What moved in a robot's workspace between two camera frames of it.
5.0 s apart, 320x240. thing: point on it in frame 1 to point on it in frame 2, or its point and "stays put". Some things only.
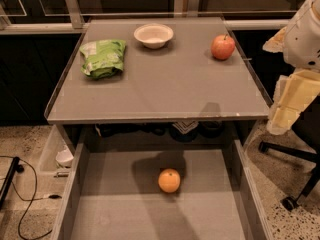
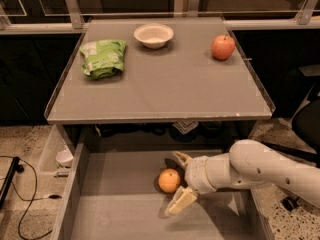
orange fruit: (169, 180) stays put
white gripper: (302, 40) to (196, 174)
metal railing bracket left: (73, 6) stays put
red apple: (222, 47) stays put
